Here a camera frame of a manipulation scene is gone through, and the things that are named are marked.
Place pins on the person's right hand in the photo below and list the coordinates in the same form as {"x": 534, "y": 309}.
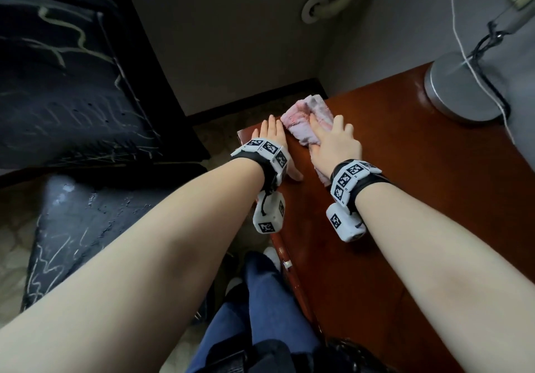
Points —
{"x": 336, "y": 147}

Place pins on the right wrist marker band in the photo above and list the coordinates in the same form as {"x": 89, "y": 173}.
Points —
{"x": 355, "y": 180}

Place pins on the left wrist marker band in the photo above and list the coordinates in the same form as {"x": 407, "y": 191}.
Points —
{"x": 267, "y": 153}

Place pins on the wrist marker band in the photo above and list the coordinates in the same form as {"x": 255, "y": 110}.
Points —
{"x": 355, "y": 180}
{"x": 267, "y": 153}

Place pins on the blue trousers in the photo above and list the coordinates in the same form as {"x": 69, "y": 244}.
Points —
{"x": 267, "y": 310}

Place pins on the white shoe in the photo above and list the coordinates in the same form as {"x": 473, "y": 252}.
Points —
{"x": 234, "y": 285}
{"x": 272, "y": 255}

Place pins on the person's right forearm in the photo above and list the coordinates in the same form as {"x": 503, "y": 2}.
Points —
{"x": 451, "y": 276}

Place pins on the black office chair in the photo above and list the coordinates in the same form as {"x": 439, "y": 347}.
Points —
{"x": 62, "y": 92}

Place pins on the pink cleaning cloth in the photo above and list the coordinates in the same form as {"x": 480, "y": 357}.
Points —
{"x": 301, "y": 118}

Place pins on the red wooden table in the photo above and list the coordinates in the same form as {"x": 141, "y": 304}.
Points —
{"x": 418, "y": 155}

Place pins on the black waist pack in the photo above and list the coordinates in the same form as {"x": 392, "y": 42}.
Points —
{"x": 301, "y": 358}

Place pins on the person's left forearm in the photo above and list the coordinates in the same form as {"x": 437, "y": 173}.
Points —
{"x": 146, "y": 268}

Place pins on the person's left hand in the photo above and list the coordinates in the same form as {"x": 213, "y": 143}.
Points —
{"x": 273, "y": 130}

